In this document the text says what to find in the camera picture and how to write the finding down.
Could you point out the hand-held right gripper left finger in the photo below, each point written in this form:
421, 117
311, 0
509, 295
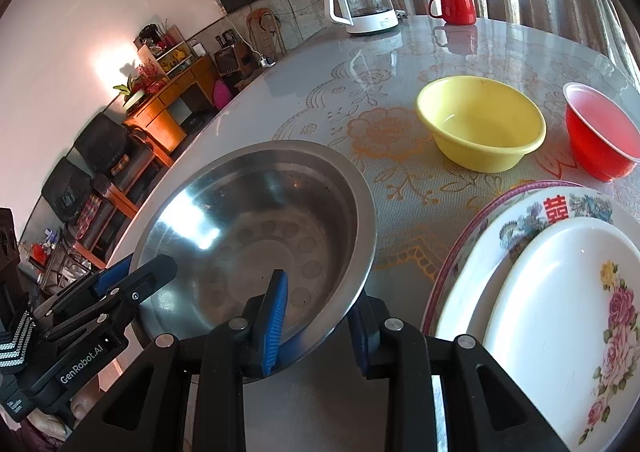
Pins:
277, 322

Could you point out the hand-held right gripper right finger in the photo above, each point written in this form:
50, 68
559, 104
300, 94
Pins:
359, 337

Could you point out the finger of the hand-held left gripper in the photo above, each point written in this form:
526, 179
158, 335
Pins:
150, 274
112, 277

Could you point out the stainless steel bowl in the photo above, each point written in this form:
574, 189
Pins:
260, 232

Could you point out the large pink-rimmed floral plate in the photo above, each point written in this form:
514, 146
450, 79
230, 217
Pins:
452, 272

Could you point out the white plate with red print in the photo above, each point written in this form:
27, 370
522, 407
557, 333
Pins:
480, 282

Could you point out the small white rose plate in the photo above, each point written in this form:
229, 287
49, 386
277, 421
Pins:
555, 307

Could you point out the yellow plastic bowl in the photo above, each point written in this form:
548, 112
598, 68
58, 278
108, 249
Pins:
480, 127

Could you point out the red plastic bowl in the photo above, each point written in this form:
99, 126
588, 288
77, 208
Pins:
597, 137

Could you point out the person's left hand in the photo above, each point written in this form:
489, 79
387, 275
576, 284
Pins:
77, 409

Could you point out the black padded chair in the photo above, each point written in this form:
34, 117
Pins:
67, 189
102, 144

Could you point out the orange wooden cabinet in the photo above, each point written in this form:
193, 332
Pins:
160, 107

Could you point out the potted green plant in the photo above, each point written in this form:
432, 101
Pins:
129, 89

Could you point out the pink ball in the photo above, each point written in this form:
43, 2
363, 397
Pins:
222, 94

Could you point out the small shelf with ornaments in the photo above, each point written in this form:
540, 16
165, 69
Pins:
162, 49

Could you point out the small old television set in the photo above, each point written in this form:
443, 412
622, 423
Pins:
231, 58

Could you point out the white power strip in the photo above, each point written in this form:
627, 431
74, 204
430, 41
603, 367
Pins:
266, 63

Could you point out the light wooden chair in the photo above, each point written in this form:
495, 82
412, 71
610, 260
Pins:
265, 29

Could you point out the red mug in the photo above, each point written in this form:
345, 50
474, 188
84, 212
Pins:
456, 8

